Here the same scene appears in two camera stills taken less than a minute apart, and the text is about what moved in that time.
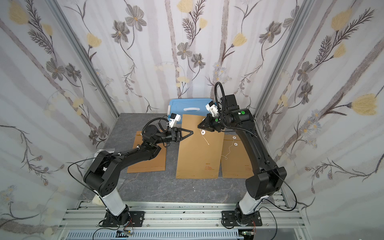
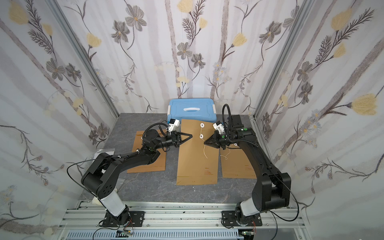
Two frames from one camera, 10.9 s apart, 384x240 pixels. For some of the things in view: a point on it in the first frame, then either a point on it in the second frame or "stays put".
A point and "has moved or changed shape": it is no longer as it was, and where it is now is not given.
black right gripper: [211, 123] to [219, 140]
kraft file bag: [236, 161] stays put
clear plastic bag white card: [110, 150] stays put
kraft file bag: [200, 154] has moved or changed shape
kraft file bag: [157, 163] stays put
